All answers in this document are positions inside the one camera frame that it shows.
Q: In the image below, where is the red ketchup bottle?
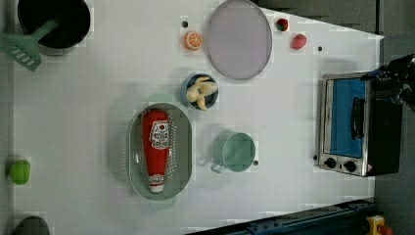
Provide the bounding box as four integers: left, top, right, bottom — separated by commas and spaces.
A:
142, 110, 169, 194

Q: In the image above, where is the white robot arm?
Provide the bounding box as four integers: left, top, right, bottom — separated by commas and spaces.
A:
360, 54, 415, 111

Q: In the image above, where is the green oval strainer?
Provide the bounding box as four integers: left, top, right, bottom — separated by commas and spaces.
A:
127, 94, 192, 202

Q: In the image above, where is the peeled banana toy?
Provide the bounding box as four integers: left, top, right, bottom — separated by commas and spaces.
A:
186, 76, 218, 111

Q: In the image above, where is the mint green mug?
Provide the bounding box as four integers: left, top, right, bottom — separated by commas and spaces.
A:
210, 132, 255, 173

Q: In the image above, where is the orange slice toy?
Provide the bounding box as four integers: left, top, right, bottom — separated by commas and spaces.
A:
183, 31, 204, 51

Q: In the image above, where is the round grey plate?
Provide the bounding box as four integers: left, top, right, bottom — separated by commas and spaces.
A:
207, 0, 272, 79

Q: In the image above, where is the pink strawberry toy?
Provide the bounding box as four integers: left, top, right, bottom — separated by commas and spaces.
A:
291, 33, 307, 50

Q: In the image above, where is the dark red strawberry toy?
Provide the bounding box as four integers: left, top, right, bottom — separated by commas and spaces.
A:
276, 19, 289, 31

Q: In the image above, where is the silver toaster oven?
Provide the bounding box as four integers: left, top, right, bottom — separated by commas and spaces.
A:
317, 72, 402, 177

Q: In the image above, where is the black cooking pot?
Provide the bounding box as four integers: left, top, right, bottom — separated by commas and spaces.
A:
18, 0, 91, 56

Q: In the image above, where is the green round toy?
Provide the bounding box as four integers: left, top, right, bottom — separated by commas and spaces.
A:
10, 160, 30, 185

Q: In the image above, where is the green slotted spatula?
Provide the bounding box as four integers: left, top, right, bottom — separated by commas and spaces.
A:
1, 20, 60, 71

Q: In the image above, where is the yellow red emergency button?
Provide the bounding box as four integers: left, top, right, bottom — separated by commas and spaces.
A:
366, 215, 393, 235

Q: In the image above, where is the dark grey round object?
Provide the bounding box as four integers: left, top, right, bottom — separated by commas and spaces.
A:
13, 216, 51, 235

